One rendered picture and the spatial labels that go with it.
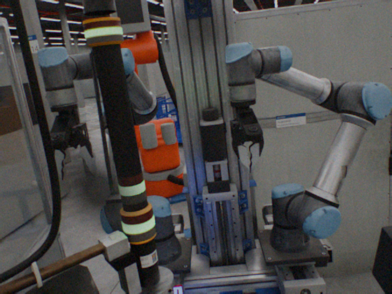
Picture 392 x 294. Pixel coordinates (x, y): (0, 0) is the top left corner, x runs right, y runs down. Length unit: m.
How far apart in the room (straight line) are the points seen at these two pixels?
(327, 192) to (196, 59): 0.65
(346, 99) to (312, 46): 1.18
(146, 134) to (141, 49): 1.06
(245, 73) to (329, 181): 0.47
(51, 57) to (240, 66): 0.49
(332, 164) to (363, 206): 1.61
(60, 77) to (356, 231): 2.38
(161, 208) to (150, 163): 3.18
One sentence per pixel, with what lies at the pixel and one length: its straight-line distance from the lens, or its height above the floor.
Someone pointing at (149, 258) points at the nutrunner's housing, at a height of 1.51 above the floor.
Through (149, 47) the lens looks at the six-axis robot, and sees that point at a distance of 4.44.
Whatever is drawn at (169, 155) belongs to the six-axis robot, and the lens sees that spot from 4.43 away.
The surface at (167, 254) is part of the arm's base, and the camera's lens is 1.32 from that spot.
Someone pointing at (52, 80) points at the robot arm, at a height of 1.75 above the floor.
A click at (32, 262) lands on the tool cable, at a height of 1.56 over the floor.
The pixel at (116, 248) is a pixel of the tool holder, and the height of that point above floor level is 1.54.
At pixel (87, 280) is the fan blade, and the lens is 0.64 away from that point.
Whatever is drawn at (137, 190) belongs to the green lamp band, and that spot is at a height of 1.61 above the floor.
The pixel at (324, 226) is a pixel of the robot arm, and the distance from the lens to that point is 1.17.
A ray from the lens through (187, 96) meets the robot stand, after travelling 1.31.
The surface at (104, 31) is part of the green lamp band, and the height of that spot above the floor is 1.80.
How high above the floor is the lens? 1.76
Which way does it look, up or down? 15 degrees down
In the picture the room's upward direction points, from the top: 7 degrees counter-clockwise
